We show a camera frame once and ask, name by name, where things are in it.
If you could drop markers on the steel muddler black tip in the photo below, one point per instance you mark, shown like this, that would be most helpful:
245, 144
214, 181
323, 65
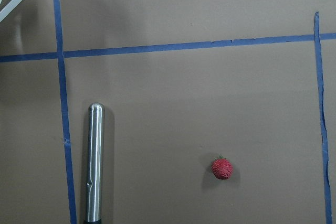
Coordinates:
94, 164

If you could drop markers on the red strawberry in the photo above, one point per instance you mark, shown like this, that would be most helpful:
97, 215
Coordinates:
222, 168

